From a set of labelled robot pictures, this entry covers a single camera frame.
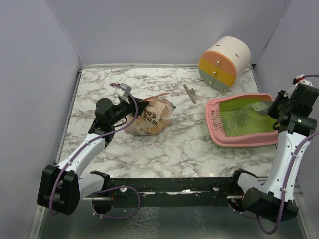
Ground pink green litter box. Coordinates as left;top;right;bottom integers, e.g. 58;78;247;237
205;93;278;148

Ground pink cat litter bag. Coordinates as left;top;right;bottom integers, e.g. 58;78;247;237
124;93;176;136

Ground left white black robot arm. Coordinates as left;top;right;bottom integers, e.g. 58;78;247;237
37;97;149;215

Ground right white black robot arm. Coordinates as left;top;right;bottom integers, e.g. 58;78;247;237
229;83;319;223

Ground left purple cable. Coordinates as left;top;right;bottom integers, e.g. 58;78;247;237
48;83;140;217

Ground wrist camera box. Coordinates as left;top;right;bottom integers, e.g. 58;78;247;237
285;74;313;98
110;83;132;102

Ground round pastel drawer cabinet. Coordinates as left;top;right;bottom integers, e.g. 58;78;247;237
198;36;251;91

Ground grey metal litter scoop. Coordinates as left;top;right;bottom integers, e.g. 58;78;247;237
250;101;273;116

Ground metal bag sealing clip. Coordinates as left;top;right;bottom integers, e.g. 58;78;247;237
183;84;197;104

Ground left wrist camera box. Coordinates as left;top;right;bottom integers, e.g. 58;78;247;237
110;83;132;102

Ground green litter pellets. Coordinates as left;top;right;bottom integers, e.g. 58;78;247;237
219;102;275;137

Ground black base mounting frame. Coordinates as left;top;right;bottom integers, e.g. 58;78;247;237
90;177;244;220

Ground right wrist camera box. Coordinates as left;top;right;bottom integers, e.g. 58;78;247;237
285;74;313;98

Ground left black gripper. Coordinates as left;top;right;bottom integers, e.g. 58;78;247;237
110;95;149;126

